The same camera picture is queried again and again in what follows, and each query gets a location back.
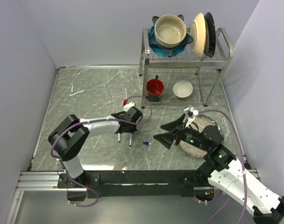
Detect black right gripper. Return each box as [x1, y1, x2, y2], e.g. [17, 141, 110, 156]
[153, 113, 209, 151]

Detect white marker black tip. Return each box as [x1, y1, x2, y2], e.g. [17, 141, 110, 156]
[129, 133, 132, 147]

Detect white marker long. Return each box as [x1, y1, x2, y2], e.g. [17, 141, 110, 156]
[69, 90, 86, 97]

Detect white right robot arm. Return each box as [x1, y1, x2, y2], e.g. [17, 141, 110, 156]
[154, 115, 284, 224]

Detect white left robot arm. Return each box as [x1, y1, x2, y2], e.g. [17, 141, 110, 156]
[48, 106, 143, 188]

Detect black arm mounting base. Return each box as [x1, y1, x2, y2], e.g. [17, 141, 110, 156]
[57, 170, 218, 203]

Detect red black mug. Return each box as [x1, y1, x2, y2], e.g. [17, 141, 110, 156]
[146, 75, 165, 102]

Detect speckled grey plate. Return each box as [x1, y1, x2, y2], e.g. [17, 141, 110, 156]
[179, 114, 224, 158]

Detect small white bowl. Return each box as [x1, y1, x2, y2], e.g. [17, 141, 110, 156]
[173, 80, 194, 98]

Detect steel dish rack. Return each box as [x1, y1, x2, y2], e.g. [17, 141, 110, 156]
[139, 28, 235, 106]

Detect blue flower-shaped bowl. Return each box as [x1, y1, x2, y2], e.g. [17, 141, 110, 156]
[148, 16, 194, 58]

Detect beige ceramic bowl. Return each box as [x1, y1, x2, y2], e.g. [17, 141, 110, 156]
[152, 14, 187, 48]

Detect black plate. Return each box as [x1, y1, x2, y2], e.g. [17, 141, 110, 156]
[204, 12, 216, 58]

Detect cream plate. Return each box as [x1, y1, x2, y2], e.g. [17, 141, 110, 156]
[190, 13, 206, 58]

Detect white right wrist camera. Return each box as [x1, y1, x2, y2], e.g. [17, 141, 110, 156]
[183, 105, 199, 127]

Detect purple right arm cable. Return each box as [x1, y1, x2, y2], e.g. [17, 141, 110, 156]
[197, 109, 247, 224]

